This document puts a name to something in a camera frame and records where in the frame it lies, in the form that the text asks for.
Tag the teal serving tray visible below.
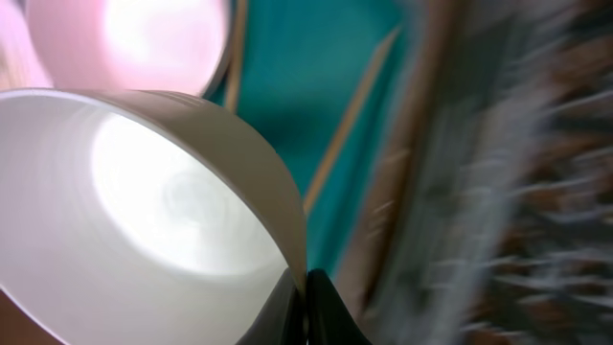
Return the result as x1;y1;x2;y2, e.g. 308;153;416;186
205;0;418;279

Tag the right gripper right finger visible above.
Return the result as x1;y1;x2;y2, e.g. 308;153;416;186
306;268;371;345

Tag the pink bowl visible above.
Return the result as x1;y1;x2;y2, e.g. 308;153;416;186
1;0;232;96

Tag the pale green cup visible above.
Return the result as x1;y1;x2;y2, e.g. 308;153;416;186
1;89;307;344

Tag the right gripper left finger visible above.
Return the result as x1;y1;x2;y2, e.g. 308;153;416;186
237;269;305;345

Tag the grey dishwasher rack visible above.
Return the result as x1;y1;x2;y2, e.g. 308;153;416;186
363;1;612;345

